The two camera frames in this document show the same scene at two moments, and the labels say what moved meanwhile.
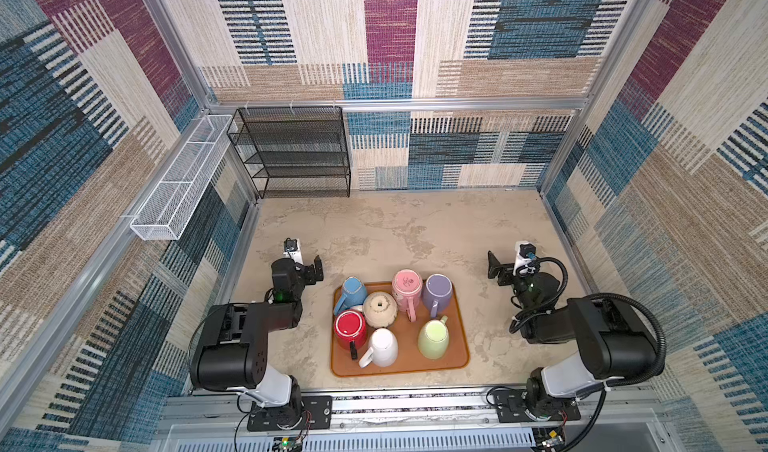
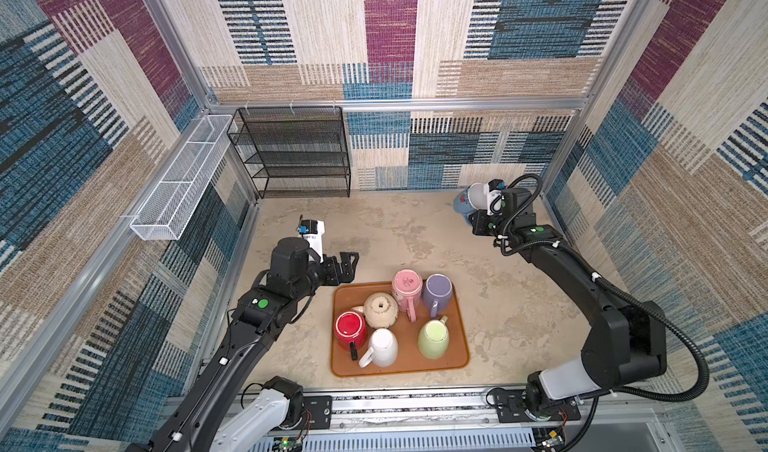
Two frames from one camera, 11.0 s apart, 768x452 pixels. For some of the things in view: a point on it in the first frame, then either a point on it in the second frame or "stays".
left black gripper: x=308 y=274 -> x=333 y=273
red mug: x=350 y=329 stays
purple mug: x=437 y=291 stays
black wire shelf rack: x=294 y=152 stays
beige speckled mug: x=380 y=309 stays
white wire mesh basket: x=171 y=202 stays
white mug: x=384 y=351 stays
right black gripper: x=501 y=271 -> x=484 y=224
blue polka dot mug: x=353 y=294 -> x=472 y=198
